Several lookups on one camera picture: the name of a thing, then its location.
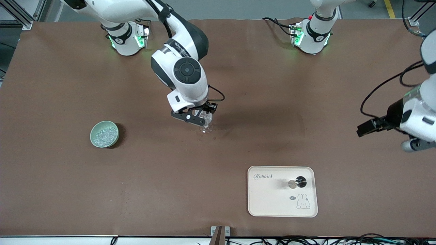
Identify steel jigger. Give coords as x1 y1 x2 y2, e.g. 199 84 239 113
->
288 176 307 189

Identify clear ice cubes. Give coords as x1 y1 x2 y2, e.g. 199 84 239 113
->
94 127 116 147

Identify clear wine glass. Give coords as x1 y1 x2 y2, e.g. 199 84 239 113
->
199 112 214 134

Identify green ceramic bowl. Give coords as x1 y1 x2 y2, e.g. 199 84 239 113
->
90 120 120 148

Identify cream rabbit print tray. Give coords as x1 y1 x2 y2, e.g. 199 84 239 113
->
247 165 318 218

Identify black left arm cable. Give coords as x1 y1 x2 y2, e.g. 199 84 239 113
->
360 0 426 118

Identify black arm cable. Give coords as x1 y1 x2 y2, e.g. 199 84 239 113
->
360 0 426 118
146 0 225 102

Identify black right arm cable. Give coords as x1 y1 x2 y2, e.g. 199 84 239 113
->
146 0 225 102

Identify silver right base connector bracket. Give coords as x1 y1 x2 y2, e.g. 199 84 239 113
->
136 24 151 49

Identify silver base connector bracket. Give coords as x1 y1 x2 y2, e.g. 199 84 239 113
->
289 22 304 47
136 24 151 49

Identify aluminium frame profile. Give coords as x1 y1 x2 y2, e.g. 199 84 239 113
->
408 0 436 27
0 0 46 30

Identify black left base cable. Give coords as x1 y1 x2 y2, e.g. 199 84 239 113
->
262 17 294 37

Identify black base cable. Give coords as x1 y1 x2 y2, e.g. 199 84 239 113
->
129 17 151 34
262 17 294 37

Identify black right base cable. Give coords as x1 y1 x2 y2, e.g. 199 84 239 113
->
129 17 151 34

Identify silver left base connector bracket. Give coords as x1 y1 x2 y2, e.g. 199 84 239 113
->
289 22 304 47

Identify silver metal bracket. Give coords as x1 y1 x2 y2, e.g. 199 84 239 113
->
211 226 230 238

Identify brown camera pole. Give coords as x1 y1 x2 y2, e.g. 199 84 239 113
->
211 226 226 245

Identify black cable bundle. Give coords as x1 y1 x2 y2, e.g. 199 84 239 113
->
225 233 436 245

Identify white table edge rail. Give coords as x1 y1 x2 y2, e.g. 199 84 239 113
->
0 235 436 245

